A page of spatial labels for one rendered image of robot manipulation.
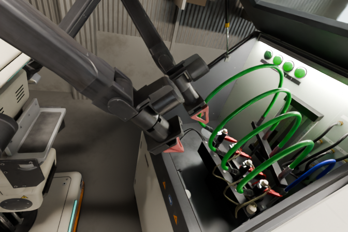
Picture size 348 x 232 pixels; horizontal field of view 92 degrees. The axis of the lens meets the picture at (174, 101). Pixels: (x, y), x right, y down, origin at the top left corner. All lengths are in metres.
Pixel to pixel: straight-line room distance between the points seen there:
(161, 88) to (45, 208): 1.26
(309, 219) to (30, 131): 0.92
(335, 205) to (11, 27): 0.73
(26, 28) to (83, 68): 0.08
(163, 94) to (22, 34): 0.23
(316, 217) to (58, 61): 0.69
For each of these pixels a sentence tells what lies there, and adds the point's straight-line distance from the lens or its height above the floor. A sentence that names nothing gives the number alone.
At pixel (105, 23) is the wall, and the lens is 2.30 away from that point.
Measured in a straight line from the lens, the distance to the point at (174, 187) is 0.73.
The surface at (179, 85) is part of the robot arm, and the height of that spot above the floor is 1.33.
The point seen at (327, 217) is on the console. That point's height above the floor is 1.18.
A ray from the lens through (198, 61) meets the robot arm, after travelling 0.53.
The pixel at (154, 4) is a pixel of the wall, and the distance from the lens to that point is 2.25.
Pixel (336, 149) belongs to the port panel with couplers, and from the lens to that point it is 0.87.
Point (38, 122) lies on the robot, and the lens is 0.83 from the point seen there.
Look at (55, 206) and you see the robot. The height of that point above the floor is 0.28.
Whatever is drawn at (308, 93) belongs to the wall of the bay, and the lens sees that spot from 0.88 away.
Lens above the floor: 1.58
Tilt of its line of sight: 35 degrees down
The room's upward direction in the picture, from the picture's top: 15 degrees clockwise
